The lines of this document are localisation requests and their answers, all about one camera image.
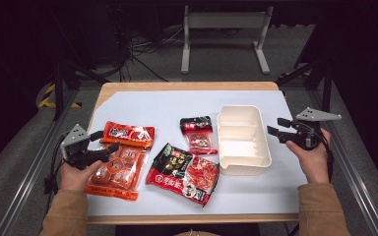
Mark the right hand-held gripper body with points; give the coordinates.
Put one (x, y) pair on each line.
(305, 136)

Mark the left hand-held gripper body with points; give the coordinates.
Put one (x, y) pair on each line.
(75, 154)

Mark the orange snack packet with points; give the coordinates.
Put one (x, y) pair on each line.
(128, 135)

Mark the white plastic container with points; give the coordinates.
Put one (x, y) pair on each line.
(242, 150)

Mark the small red black sauce packet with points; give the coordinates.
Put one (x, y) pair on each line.
(198, 139)

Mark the person's left hand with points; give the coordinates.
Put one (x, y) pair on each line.
(77, 178)

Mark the person's right hand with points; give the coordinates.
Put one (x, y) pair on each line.
(313, 164)

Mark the black metal stand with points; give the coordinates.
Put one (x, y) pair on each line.
(58, 95)
(326, 88)

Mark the large red black food packet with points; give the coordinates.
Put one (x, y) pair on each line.
(177, 177)

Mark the aluminium rail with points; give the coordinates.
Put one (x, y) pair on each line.
(351, 183)
(29, 177)

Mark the desk with white metal frame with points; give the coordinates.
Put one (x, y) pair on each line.
(224, 20)

